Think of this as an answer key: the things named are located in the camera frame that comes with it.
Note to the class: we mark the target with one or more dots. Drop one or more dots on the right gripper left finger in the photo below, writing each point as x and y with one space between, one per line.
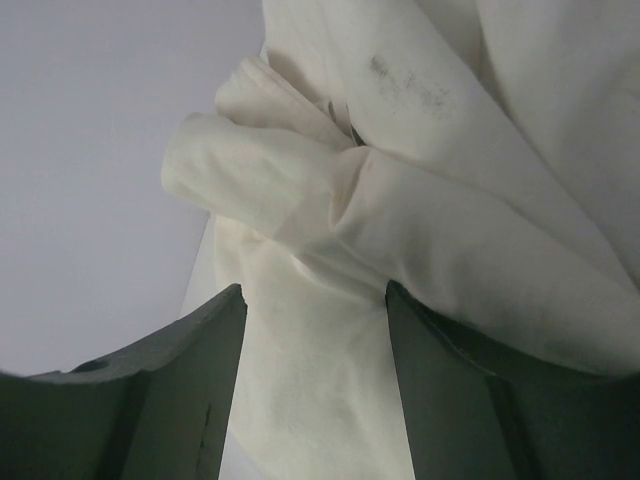
156 409

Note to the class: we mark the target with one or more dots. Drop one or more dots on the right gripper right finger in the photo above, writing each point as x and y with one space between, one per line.
477 409

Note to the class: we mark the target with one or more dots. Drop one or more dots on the cream white t shirt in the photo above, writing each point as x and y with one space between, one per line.
482 154

